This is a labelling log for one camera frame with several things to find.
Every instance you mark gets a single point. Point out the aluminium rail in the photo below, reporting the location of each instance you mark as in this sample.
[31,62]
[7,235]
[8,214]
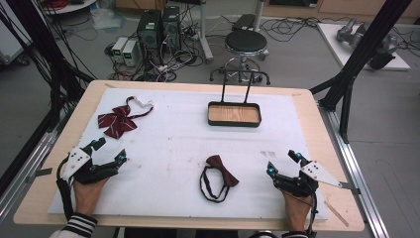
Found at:
[356,172]
[23,172]

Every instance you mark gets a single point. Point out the striped dark red bow tie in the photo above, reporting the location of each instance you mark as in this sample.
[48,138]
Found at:
[119,120]

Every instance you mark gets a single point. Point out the light wooden table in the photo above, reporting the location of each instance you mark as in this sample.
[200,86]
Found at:
[333,132]

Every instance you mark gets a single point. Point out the flat black box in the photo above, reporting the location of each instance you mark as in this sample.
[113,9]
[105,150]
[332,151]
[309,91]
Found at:
[244,22]

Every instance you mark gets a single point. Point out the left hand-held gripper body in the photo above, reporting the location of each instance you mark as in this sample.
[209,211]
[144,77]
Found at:
[77,162]

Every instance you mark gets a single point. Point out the black computer tower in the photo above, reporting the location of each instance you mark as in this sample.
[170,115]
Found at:
[149,31]
[171,26]

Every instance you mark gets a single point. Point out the black frame post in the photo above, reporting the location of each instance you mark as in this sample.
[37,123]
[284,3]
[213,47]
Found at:
[363,49]
[39,43]

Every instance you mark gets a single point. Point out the black rack with wooden tray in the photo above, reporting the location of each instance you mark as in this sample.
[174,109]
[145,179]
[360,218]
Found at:
[234,114]

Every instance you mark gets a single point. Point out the person's right hand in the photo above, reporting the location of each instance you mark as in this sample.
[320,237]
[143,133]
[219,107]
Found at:
[297,211]

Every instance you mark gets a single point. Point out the clear plastic bag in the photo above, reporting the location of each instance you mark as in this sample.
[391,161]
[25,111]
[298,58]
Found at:
[105,18]

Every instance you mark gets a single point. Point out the person's left hand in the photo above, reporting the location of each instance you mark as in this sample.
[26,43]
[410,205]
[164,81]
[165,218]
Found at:
[87,196]

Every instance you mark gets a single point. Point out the thin wooden stick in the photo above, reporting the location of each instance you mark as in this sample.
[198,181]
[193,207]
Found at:
[336,214]

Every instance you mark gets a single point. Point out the round white table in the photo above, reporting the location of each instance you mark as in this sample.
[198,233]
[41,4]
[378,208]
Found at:
[71,6]

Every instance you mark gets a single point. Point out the grey metal stand leg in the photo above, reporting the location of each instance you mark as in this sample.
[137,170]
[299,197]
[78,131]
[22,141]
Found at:
[205,39]

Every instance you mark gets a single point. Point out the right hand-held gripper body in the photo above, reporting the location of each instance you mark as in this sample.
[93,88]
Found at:
[317,172]

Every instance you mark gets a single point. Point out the grey metal bracket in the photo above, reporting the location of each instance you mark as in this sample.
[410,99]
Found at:
[349,187]
[39,173]

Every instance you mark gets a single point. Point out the plain dark red bow tie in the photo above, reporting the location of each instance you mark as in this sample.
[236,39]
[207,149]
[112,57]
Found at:
[224,172]

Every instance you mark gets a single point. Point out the grey power supply unit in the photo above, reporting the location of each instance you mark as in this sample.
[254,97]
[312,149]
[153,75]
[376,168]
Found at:
[130,53]
[118,48]

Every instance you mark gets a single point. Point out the black round stool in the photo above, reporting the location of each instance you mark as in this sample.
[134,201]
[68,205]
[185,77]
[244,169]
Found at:
[246,41]

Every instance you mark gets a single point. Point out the white floor board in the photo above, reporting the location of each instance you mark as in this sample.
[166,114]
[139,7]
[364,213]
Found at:
[330,39]

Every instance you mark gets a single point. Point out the white foam mat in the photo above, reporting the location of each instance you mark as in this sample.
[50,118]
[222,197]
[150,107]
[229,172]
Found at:
[171,139]

